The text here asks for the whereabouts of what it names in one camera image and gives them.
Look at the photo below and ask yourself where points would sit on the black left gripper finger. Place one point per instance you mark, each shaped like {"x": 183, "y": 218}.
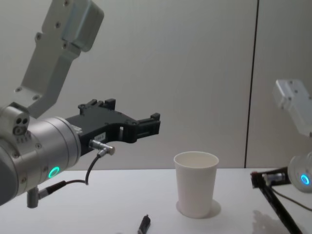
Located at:
{"x": 148, "y": 132}
{"x": 150, "y": 122}

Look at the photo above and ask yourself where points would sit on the white paper cup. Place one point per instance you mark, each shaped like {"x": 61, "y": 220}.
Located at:
{"x": 196, "y": 187}

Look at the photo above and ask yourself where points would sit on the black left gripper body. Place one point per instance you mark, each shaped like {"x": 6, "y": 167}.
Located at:
{"x": 107, "y": 123}

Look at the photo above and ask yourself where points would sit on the black pen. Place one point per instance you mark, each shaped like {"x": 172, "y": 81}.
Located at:
{"x": 144, "y": 224}

